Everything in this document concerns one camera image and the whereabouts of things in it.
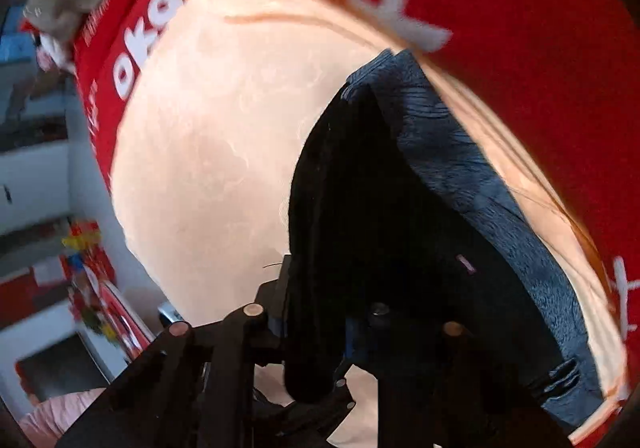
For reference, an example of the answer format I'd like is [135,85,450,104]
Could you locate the red decorated gift box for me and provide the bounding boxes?
[61,220,154,362]

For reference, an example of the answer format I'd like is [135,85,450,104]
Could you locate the dark navy pants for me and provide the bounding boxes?
[284,52,603,432]

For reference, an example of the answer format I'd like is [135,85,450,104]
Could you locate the white cabinet shelf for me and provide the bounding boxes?
[1,69,165,418]

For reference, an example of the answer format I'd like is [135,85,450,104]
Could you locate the red blanket with white characters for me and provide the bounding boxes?
[75,0,639,447]

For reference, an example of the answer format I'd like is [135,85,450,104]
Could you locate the cream satin bed sheet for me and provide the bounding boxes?
[112,0,626,447]

